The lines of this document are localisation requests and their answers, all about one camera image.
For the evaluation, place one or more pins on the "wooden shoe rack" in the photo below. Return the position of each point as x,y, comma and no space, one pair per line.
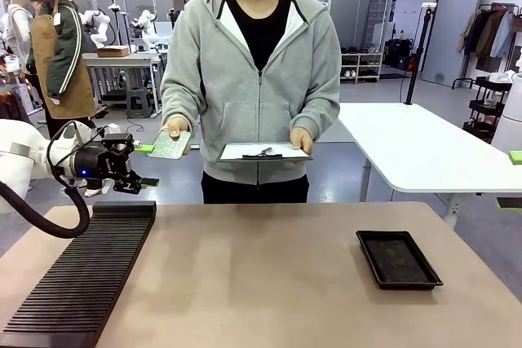
363,67

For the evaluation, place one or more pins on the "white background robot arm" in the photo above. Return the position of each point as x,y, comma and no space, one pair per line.
100,28
147,26

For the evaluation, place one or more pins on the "background person dark clothes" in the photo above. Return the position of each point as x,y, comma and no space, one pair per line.
177,14

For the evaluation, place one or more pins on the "clipboard with white paper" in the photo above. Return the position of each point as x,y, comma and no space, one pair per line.
261,151

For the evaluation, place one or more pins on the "white cylindrical robot base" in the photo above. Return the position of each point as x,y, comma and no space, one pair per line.
510,120

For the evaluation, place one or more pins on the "white table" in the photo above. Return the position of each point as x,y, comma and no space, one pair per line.
420,144

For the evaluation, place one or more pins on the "black camera pole stand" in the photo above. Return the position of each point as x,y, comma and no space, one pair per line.
418,58

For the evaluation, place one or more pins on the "clothes rack with coats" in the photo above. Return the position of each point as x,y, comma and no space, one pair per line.
489,34

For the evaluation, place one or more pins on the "black slotted PCB rack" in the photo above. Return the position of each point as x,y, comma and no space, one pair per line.
77,283

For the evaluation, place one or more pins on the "black luggage cases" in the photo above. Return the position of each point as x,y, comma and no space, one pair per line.
397,54

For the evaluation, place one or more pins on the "dark pen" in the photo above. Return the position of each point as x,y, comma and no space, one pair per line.
265,151

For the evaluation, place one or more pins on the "person in grey hoodie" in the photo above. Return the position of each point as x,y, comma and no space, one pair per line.
261,87

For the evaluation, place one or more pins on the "grey background workbench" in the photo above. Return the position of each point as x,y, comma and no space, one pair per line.
118,62

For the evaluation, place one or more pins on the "black plastic tray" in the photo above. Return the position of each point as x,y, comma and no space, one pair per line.
397,260

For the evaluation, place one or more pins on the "person's right hand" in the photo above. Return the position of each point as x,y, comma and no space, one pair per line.
176,127

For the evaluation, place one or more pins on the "person's right forearm grey sleeve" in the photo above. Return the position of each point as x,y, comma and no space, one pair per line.
179,99

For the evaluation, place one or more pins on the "black utility cart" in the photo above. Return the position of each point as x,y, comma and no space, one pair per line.
487,107

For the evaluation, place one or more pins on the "grey step stool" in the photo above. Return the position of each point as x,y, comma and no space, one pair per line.
138,103

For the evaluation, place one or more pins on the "green PCB board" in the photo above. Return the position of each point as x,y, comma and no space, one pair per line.
169,148

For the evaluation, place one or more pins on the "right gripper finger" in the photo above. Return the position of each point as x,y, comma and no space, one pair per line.
510,203
516,157

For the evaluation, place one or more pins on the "person in brown apron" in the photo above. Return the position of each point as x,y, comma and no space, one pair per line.
61,58

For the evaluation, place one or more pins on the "cardboard box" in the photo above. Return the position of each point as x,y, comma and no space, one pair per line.
112,51

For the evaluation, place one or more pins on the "person's left forearm grey sleeve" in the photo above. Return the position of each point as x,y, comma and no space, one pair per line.
322,111

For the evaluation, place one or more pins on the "person's left hand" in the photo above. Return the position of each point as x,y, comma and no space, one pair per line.
303,142

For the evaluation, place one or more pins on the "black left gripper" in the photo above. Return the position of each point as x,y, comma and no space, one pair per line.
98,164

